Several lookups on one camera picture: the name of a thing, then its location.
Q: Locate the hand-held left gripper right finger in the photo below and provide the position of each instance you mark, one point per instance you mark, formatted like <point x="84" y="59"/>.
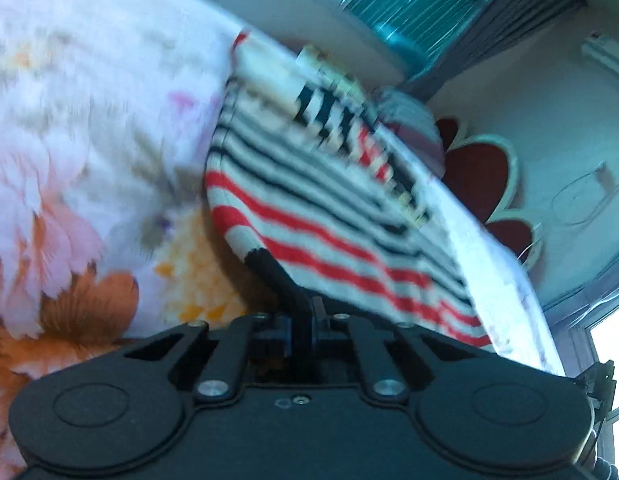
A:
<point x="317" y="335"/>

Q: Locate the striped knit sweater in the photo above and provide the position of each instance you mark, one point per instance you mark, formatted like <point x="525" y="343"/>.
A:
<point x="299" y="200"/>

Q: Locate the teal curtain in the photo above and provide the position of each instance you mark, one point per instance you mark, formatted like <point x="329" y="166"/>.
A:
<point x="414" y="0"/>

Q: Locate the folded printed blanket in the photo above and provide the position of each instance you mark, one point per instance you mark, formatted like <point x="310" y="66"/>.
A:
<point x="329" y="72"/>

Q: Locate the grey curtain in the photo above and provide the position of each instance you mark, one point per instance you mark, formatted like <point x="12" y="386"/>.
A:
<point x="514" y="25"/>

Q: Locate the red white scalloped headboard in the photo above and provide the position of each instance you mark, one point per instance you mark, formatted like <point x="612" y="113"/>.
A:
<point x="477" y="175"/>

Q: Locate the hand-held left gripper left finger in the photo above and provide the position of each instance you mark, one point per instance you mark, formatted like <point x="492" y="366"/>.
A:
<point x="284" y="337"/>

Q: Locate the striped pillow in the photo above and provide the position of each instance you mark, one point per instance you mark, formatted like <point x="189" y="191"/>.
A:
<point x="412" y="125"/>

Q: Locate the white air conditioner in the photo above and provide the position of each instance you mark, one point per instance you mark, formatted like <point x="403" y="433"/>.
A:
<point x="609" y="55"/>

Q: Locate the floral bed sheet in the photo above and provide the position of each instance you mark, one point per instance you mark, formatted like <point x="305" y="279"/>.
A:
<point x="89" y="110"/>

